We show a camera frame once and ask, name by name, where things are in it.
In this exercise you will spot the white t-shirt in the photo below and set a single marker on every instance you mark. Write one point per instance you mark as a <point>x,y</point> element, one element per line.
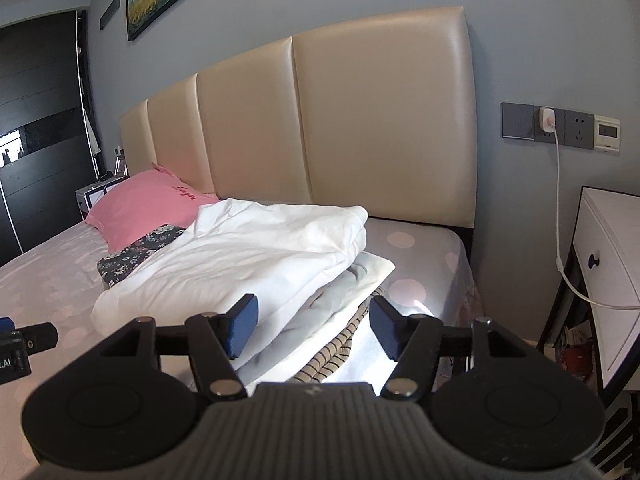
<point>240,260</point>

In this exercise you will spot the striped folded garment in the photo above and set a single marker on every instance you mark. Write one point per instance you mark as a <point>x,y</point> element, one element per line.
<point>330,355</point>

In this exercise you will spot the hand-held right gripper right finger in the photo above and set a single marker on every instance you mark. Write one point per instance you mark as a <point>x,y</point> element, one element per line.
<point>382,329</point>

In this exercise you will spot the white bedside table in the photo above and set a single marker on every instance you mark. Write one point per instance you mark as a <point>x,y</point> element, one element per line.
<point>612,270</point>

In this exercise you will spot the cream folded garment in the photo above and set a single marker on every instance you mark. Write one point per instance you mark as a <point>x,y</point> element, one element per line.
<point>375,266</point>

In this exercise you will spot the grey wall switch panel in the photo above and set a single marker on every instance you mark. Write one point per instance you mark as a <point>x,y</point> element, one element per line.
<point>517,121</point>

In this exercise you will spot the dark floral folded cloth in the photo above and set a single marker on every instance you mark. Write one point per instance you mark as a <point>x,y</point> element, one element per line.
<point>135,255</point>

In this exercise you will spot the white plug-in charger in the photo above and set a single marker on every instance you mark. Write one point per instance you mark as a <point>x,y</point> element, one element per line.
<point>546,119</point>

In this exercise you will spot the grey bedside table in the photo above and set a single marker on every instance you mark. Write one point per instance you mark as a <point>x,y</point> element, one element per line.
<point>95,192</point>

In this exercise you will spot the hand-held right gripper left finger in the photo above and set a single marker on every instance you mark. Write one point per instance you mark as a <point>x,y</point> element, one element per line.
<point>245,324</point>

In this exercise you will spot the white wall thermostat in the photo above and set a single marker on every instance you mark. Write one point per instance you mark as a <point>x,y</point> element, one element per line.
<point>607,132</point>

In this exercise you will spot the dark sliding door wardrobe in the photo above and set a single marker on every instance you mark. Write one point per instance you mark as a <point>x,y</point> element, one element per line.
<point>40,125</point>

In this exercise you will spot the grey wall socket panel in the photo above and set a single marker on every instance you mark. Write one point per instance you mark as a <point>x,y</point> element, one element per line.
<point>577,130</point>

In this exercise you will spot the grey folded garment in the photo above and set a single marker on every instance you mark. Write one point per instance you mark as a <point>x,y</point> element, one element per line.
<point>325,307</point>

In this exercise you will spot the black drawer knob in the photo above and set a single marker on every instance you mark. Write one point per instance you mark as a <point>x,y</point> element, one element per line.
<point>593,260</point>

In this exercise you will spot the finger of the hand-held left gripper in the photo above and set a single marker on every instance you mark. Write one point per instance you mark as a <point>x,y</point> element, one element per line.
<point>39,337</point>
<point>5,323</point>

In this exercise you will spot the pink pillow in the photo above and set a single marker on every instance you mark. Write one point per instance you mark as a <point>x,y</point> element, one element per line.
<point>145,205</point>

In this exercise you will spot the beige padded headboard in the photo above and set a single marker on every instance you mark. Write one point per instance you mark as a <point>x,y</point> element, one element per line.
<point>350,120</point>

